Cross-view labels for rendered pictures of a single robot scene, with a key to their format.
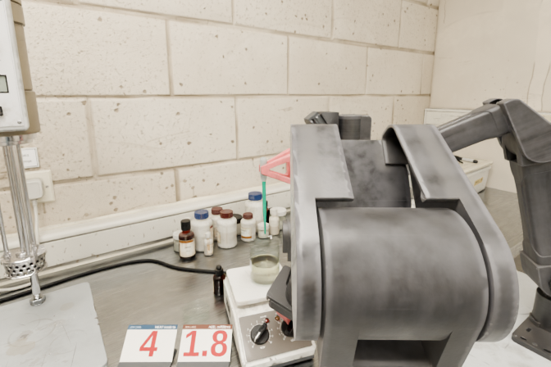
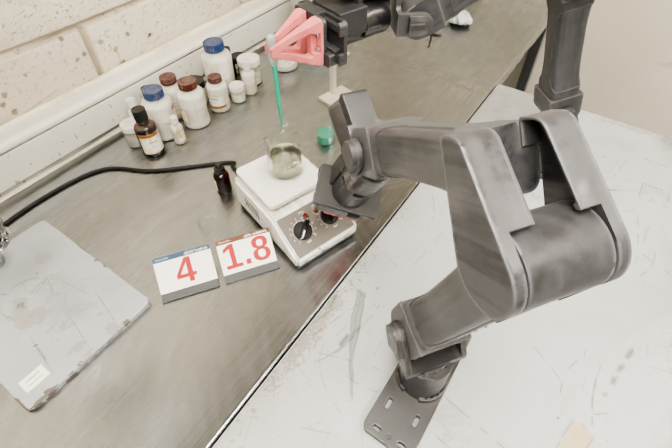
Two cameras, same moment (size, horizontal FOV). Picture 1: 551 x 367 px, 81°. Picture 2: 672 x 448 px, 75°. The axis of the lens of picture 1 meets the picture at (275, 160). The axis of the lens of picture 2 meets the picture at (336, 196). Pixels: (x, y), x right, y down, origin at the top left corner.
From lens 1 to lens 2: 21 cm
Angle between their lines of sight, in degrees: 38
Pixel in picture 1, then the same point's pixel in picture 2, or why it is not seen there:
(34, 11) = not seen: outside the picture
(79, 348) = (104, 297)
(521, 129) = not seen: outside the picture
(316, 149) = (492, 174)
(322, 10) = not seen: outside the picture
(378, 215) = (552, 234)
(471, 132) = not seen: outside the picture
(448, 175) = (592, 180)
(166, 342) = (204, 262)
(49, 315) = (30, 274)
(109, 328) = (120, 266)
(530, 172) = (568, 9)
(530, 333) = not seen: hidden behind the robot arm
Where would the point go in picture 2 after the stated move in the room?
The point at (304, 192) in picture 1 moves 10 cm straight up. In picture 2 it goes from (500, 228) to (561, 82)
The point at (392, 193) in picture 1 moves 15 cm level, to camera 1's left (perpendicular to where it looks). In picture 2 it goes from (526, 172) to (335, 227)
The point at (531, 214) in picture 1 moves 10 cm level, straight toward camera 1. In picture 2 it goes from (557, 52) to (557, 81)
